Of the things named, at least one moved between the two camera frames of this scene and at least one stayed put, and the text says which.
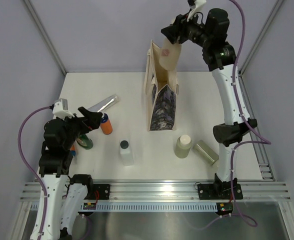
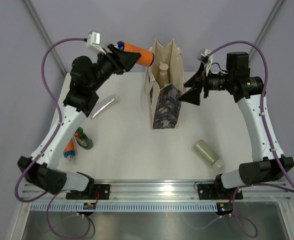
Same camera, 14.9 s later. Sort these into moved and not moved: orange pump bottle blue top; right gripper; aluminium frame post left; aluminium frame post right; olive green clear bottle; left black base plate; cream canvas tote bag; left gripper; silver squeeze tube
Moved: right gripper; left gripper; orange pump bottle blue top
Not moved: olive green clear bottle; left black base plate; aluminium frame post right; cream canvas tote bag; silver squeeze tube; aluminium frame post left
